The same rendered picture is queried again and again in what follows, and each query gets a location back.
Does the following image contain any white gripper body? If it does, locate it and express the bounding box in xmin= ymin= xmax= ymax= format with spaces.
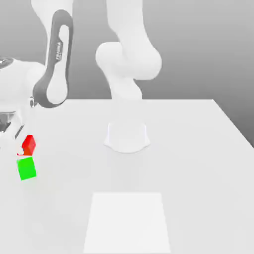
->
xmin=0 ymin=116 xmax=32 ymax=154

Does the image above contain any small red cube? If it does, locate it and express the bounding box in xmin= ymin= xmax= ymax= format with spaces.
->
xmin=16 ymin=134 xmax=37 ymax=156

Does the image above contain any small green cube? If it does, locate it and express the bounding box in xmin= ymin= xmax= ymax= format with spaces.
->
xmin=16 ymin=156 xmax=37 ymax=182

